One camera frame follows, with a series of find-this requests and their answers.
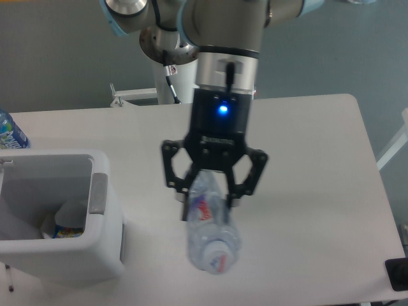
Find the white paper in bin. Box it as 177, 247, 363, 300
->
40, 214, 57, 239

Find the blue labelled water bottle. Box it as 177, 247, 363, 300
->
1, 109, 31, 149

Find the black device at table edge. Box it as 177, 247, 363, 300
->
384, 258, 407, 292

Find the crushed clear plastic bottle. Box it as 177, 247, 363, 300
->
186, 170, 241, 275

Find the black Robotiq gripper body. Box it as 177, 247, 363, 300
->
184, 89, 252, 173

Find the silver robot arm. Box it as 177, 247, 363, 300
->
100, 1, 322, 214

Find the colourful snack packet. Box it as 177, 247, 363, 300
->
52, 225, 84, 238

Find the white metal frame right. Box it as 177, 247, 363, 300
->
376, 108, 407, 171

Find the white trash can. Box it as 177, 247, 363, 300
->
1, 149, 125, 282

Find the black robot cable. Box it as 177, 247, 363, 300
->
161, 49, 182, 105

